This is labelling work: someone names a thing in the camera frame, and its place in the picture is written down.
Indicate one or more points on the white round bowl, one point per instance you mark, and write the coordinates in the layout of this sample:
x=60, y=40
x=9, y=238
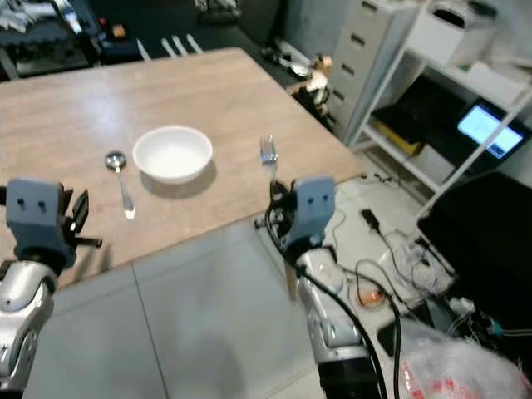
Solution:
x=172, y=155

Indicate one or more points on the white metal shelf rack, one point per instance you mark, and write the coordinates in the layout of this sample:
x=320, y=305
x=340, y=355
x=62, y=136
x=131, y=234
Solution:
x=449, y=79

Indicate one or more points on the silver metal spoon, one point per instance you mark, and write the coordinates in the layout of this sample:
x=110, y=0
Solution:
x=115, y=160

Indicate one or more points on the large black bag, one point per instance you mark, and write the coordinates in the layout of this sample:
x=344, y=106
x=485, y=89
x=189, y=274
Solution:
x=482, y=241

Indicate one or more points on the cluttered black desk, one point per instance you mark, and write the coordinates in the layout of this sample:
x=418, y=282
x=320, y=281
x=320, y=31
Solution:
x=50, y=37

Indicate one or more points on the small tan figurine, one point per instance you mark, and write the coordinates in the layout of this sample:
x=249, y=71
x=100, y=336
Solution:
x=317, y=76

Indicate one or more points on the black power adapter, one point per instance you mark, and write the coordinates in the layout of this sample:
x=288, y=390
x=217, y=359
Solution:
x=370, y=219

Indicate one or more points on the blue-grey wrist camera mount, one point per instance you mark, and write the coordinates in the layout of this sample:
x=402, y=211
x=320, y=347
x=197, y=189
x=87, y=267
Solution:
x=37, y=212
x=312, y=208

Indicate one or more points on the yellow box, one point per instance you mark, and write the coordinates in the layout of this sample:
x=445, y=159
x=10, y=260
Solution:
x=395, y=135

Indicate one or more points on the lit tablet screen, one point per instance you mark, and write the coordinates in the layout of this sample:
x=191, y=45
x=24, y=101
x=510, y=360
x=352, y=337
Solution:
x=489, y=129

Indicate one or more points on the silver metal fork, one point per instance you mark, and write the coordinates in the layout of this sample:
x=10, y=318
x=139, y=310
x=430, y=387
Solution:
x=268, y=154

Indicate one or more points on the grey drawer cabinet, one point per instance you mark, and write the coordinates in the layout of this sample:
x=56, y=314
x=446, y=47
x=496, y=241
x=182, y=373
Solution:
x=366, y=50

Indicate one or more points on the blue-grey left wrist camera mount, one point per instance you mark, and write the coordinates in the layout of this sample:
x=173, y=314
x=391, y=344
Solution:
x=37, y=212

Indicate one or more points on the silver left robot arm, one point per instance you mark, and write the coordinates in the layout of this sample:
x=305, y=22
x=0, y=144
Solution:
x=21, y=316

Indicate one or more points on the white box appliance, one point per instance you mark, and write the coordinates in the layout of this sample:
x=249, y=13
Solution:
x=449, y=33

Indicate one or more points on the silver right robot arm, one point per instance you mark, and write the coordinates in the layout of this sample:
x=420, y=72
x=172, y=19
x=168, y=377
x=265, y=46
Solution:
x=332, y=324

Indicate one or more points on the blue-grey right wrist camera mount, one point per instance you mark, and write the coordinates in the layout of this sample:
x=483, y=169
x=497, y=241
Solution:
x=312, y=208

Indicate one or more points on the clear plastic bag red print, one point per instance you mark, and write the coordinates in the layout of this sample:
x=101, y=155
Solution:
x=457, y=366

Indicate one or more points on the small orange object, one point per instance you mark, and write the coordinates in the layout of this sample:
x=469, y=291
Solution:
x=370, y=293

